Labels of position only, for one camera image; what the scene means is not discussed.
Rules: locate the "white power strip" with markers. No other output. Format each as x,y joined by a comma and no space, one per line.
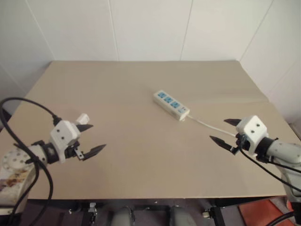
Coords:
168,101

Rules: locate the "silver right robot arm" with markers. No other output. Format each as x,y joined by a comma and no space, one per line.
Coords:
284,150

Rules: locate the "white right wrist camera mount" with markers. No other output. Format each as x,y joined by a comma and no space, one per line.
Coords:
252,128

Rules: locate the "black table frame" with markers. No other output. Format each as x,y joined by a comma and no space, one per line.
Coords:
150,206

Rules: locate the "white plug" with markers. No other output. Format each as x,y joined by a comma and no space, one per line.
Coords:
82,118

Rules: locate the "small white frame bracket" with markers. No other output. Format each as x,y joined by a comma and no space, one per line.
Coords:
206,214
92,207

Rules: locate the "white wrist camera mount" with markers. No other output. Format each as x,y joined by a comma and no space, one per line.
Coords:
252,128
62,133

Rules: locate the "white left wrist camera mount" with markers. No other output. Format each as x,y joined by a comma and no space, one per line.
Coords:
62,133

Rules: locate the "orange floor mat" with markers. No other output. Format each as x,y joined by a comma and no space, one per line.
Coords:
263,212

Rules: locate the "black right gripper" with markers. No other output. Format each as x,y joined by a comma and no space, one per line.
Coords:
238,143

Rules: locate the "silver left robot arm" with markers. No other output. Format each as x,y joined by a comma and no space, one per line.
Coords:
14,162

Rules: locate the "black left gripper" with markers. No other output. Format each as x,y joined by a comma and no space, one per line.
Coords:
73,151

